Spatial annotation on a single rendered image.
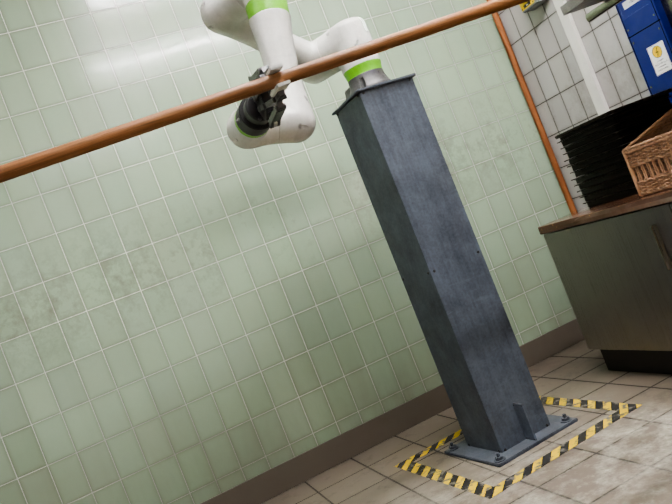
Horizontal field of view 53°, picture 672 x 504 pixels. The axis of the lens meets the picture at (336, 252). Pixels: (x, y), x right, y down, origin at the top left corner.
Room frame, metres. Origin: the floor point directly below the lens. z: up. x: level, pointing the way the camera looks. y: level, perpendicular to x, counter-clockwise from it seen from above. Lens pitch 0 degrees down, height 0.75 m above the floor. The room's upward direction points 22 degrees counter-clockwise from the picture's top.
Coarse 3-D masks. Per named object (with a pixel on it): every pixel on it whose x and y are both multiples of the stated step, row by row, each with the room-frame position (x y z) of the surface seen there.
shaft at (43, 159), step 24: (504, 0) 1.61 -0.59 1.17; (528, 0) 1.64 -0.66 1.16; (432, 24) 1.54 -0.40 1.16; (456, 24) 1.57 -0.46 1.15; (360, 48) 1.48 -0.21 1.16; (384, 48) 1.51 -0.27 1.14; (288, 72) 1.43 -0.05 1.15; (312, 72) 1.45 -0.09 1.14; (216, 96) 1.37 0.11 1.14; (240, 96) 1.39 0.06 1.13; (144, 120) 1.32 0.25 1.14; (168, 120) 1.34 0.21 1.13; (72, 144) 1.28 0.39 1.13; (96, 144) 1.29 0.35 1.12; (0, 168) 1.24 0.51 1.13; (24, 168) 1.25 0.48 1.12
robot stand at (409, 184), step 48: (384, 96) 2.09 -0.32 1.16; (384, 144) 2.07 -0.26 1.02; (432, 144) 2.13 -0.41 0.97; (384, 192) 2.14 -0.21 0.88; (432, 192) 2.11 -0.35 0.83; (432, 240) 2.08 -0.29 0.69; (432, 288) 2.09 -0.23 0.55; (480, 288) 2.12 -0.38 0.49; (432, 336) 2.20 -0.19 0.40; (480, 336) 2.10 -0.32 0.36; (480, 384) 2.07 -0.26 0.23; (528, 384) 2.13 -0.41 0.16; (480, 432) 2.14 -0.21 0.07; (528, 432) 2.08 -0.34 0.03
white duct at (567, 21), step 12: (564, 0) 2.69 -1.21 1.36; (564, 24) 2.72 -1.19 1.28; (576, 36) 2.68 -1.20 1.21; (576, 48) 2.71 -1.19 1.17; (576, 60) 2.73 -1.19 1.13; (588, 60) 2.69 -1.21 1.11; (588, 72) 2.70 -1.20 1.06; (588, 84) 2.72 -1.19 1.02; (600, 96) 2.68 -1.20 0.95; (600, 108) 2.71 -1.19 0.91
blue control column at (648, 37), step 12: (636, 12) 2.38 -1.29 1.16; (648, 12) 2.33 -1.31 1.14; (660, 12) 2.30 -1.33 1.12; (624, 24) 2.44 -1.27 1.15; (636, 24) 2.40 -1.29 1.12; (648, 24) 2.35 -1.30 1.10; (636, 36) 2.41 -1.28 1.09; (648, 36) 2.37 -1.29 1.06; (660, 36) 2.33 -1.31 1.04; (636, 48) 2.43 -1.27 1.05; (648, 60) 2.40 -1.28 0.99; (648, 72) 2.42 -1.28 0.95; (648, 84) 2.44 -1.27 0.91; (660, 84) 2.40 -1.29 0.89
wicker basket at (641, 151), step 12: (660, 120) 2.09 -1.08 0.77; (648, 132) 2.07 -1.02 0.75; (660, 132) 2.09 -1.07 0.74; (636, 144) 1.98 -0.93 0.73; (648, 144) 1.94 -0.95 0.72; (660, 144) 1.90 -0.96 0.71; (624, 156) 2.03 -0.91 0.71; (636, 156) 2.00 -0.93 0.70; (648, 156) 1.96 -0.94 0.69; (660, 156) 1.92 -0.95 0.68; (636, 168) 2.02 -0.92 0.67; (648, 168) 1.97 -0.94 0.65; (660, 168) 2.07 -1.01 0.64; (636, 180) 2.03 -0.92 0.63; (648, 180) 1.99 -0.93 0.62; (660, 180) 1.95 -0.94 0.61; (648, 192) 2.00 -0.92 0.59
